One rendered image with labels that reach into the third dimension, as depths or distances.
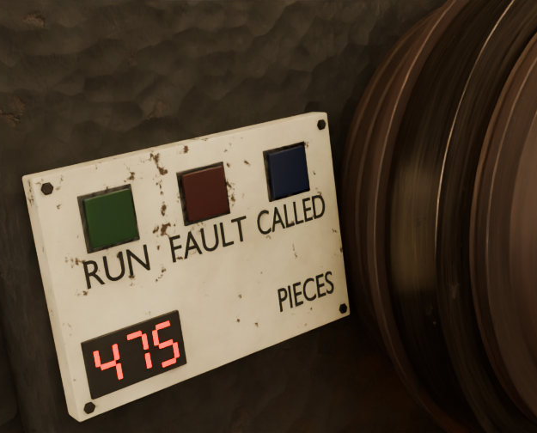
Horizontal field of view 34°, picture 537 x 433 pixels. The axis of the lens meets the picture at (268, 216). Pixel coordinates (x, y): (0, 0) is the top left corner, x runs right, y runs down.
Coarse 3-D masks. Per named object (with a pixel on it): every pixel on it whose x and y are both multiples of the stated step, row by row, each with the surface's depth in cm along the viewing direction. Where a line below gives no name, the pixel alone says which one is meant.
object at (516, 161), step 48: (528, 48) 66; (528, 96) 65; (528, 144) 65; (480, 192) 64; (528, 192) 64; (480, 240) 64; (528, 240) 65; (480, 288) 65; (528, 288) 65; (528, 336) 67; (528, 384) 69
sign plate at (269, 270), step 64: (256, 128) 69; (320, 128) 73; (64, 192) 60; (256, 192) 70; (320, 192) 74; (64, 256) 61; (128, 256) 64; (192, 256) 67; (256, 256) 70; (320, 256) 74; (64, 320) 61; (128, 320) 64; (192, 320) 68; (256, 320) 71; (320, 320) 75; (64, 384) 63; (128, 384) 64
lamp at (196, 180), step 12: (216, 168) 67; (192, 180) 66; (204, 180) 66; (216, 180) 67; (192, 192) 66; (204, 192) 66; (216, 192) 67; (192, 204) 66; (204, 204) 66; (216, 204) 67; (228, 204) 68; (192, 216) 66; (204, 216) 67
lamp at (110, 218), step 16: (112, 192) 62; (128, 192) 63; (96, 208) 61; (112, 208) 62; (128, 208) 63; (96, 224) 61; (112, 224) 62; (128, 224) 63; (96, 240) 62; (112, 240) 62
